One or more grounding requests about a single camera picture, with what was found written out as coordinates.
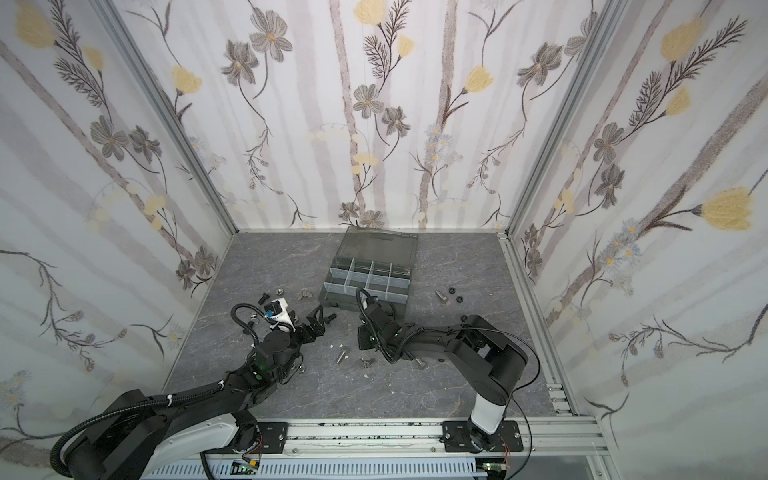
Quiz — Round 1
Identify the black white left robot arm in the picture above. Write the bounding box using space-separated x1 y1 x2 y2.
49 304 326 479

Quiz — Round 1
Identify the green compartment organizer box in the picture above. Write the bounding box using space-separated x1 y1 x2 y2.
319 226 418 319

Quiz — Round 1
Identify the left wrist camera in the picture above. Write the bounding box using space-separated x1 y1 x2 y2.
263 297 295 333

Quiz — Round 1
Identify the white slotted cable duct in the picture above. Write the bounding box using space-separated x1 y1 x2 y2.
146 457 487 479

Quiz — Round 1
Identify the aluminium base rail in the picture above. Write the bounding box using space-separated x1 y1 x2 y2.
256 416 609 458

